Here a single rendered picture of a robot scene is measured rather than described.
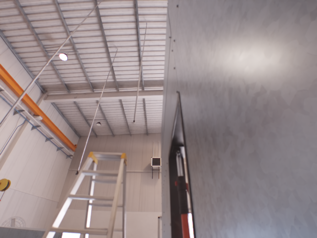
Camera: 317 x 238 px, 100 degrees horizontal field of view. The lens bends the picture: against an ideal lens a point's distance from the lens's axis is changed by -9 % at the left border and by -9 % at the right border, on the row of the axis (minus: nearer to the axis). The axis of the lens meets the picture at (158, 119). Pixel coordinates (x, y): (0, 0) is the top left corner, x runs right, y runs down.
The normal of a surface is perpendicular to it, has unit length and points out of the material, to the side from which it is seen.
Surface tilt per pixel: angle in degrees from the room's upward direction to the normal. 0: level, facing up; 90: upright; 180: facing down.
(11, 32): 177
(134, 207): 90
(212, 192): 90
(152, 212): 90
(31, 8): 177
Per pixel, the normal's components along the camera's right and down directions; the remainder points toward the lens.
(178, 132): 0.00, 0.80
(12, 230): 0.01, -0.60
